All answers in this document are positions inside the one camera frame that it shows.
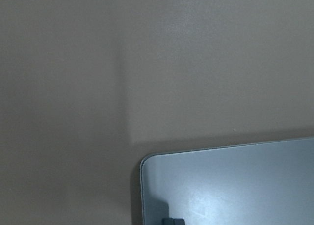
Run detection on grey laptop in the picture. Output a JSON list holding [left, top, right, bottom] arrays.
[[140, 138, 314, 225]]

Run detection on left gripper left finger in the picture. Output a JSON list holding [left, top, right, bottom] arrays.
[[161, 218, 173, 225]]

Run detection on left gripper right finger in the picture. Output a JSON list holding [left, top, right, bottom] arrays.
[[173, 218, 184, 225]]

